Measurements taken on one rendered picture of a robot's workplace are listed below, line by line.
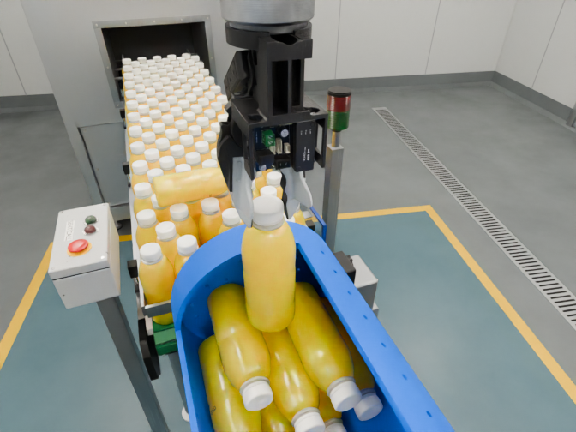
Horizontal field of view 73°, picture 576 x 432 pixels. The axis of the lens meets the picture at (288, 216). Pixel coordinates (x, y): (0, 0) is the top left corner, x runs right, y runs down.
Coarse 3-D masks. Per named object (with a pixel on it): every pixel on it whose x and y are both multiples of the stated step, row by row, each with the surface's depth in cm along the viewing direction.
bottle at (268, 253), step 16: (256, 224) 45; (256, 240) 45; (272, 240) 45; (288, 240) 46; (256, 256) 45; (272, 256) 45; (288, 256) 46; (256, 272) 47; (272, 272) 46; (288, 272) 48; (256, 288) 48; (272, 288) 48; (288, 288) 49; (256, 304) 50; (272, 304) 50; (288, 304) 51; (256, 320) 52; (272, 320) 51; (288, 320) 53
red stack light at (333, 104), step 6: (330, 96) 99; (348, 96) 99; (330, 102) 100; (336, 102) 99; (342, 102) 99; (348, 102) 100; (330, 108) 101; (336, 108) 100; (342, 108) 100; (348, 108) 101
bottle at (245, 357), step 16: (224, 288) 62; (240, 288) 63; (208, 304) 62; (224, 304) 59; (240, 304) 59; (224, 320) 57; (240, 320) 57; (224, 336) 55; (240, 336) 54; (256, 336) 55; (224, 352) 54; (240, 352) 52; (256, 352) 53; (224, 368) 53; (240, 368) 51; (256, 368) 52; (240, 384) 51
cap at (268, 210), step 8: (256, 200) 45; (264, 200) 45; (272, 200) 45; (280, 200) 45; (256, 208) 44; (264, 208) 44; (272, 208) 44; (280, 208) 44; (256, 216) 44; (264, 216) 43; (272, 216) 43; (280, 216) 44; (264, 224) 44; (272, 224) 44
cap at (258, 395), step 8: (256, 384) 50; (264, 384) 50; (248, 392) 50; (256, 392) 49; (264, 392) 49; (272, 392) 51; (248, 400) 49; (256, 400) 50; (264, 400) 50; (272, 400) 51; (248, 408) 50; (256, 408) 51
